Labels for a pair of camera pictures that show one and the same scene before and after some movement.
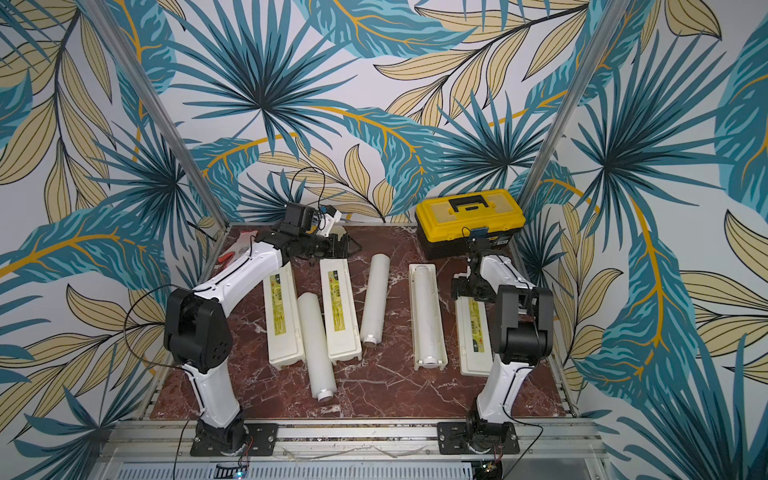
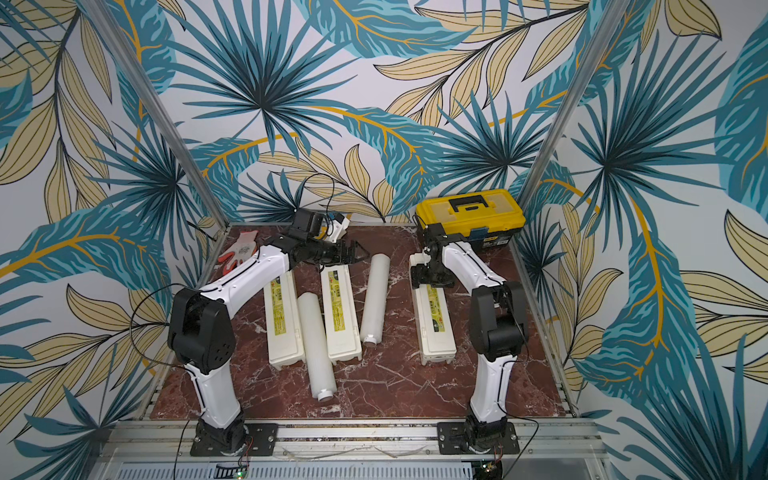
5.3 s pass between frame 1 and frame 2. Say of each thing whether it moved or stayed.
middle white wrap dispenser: stayed
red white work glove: stayed
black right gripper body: moved
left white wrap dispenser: stayed
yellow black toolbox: stayed
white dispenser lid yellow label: moved
